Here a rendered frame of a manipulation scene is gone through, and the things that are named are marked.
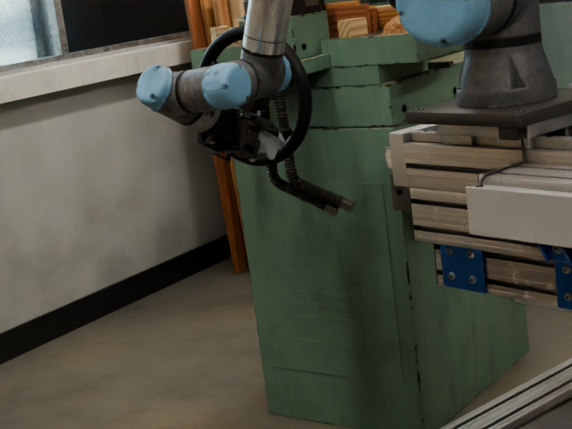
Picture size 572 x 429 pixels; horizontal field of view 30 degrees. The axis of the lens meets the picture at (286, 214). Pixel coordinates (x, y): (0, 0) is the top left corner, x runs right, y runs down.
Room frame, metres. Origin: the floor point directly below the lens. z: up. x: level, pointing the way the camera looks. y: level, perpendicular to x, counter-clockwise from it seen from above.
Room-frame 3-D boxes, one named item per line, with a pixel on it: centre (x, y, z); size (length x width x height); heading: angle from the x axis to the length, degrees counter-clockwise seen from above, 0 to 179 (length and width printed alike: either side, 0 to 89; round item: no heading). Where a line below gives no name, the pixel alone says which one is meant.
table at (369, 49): (2.38, -0.10, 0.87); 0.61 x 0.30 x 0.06; 53
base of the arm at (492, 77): (1.62, -0.36, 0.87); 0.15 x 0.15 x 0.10
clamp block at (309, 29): (2.31, -0.05, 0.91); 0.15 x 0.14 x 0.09; 53
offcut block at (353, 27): (2.27, -0.19, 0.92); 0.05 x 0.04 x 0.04; 125
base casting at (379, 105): (2.56, -0.24, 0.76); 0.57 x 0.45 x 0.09; 143
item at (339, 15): (2.37, -0.14, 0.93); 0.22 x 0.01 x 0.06; 53
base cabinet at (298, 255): (2.56, -0.24, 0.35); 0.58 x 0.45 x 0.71; 143
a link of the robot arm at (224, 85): (1.82, 0.08, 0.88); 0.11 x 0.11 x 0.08; 52
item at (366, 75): (2.41, -0.13, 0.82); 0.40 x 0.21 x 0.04; 53
